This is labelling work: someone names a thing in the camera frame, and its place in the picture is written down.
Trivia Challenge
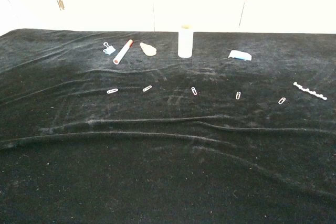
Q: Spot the white crumpled wrapper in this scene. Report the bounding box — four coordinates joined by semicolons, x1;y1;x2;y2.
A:
139;41;158;57

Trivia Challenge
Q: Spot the black velvet tablecloth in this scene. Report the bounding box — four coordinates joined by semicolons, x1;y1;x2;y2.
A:
0;28;336;224

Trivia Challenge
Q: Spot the grey cardboard tube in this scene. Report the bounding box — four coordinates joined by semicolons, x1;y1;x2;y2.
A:
177;24;194;59

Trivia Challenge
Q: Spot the white marker with red cap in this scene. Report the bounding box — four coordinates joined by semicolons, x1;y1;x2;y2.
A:
112;39;134;66

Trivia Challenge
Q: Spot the blue binder clip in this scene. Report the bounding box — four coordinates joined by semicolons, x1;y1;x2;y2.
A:
102;41;117;56

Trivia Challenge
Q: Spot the blue packet in clear wrap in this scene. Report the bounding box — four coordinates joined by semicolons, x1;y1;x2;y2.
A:
227;49;253;61

